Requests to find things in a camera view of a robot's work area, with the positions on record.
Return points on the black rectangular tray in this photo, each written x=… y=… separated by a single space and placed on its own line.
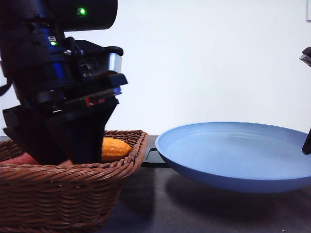
x=154 y=160

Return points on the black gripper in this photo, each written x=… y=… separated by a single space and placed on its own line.
x=306 y=56
x=76 y=89

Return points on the blue round plate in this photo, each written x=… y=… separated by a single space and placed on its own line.
x=241 y=157

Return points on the brown woven wicker basket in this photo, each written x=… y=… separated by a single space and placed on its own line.
x=68 y=198

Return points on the red toy carrot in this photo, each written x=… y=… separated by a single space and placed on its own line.
x=22 y=159

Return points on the orange toy corn cob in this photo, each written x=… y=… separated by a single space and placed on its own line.
x=114 y=147

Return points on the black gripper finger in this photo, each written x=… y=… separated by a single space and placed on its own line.
x=306 y=149

